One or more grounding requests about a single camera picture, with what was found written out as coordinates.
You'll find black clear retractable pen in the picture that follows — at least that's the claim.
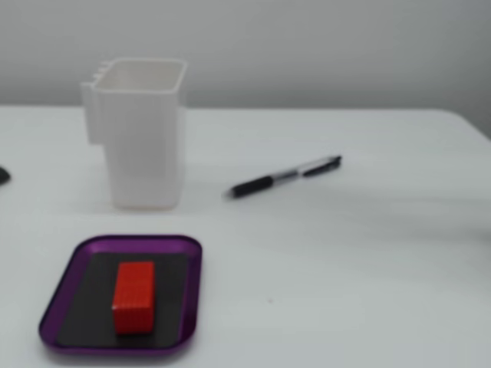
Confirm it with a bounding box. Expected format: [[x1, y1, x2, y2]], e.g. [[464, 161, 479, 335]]
[[221, 154, 344, 201]]

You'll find white plastic pen holder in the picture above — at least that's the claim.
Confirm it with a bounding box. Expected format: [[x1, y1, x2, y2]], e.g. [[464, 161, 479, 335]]
[[79, 57, 189, 211]]

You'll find red perforated block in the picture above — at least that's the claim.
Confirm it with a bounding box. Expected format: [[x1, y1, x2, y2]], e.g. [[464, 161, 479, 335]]
[[112, 261, 157, 335]]

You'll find black mat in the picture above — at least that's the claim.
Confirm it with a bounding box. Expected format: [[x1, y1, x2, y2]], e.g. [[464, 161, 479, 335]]
[[56, 251, 191, 345]]

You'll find purple metal tray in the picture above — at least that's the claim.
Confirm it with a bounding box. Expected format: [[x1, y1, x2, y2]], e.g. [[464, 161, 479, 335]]
[[38, 234, 203, 353]]

